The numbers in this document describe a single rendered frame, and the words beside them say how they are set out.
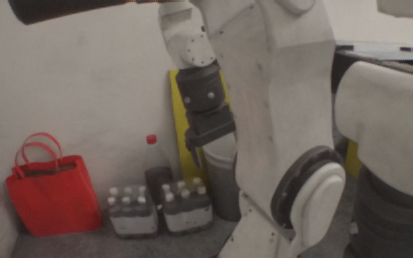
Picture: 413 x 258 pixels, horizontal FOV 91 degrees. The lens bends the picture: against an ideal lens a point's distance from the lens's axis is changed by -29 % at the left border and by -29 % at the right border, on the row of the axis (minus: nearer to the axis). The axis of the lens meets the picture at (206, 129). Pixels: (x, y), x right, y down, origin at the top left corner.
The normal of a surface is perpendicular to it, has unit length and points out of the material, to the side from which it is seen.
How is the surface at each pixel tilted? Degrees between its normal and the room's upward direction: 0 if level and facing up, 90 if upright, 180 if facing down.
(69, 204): 87
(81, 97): 90
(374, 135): 102
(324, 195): 90
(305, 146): 90
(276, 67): 115
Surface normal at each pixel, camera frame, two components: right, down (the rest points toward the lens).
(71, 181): 0.35, 0.23
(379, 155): -0.88, 0.40
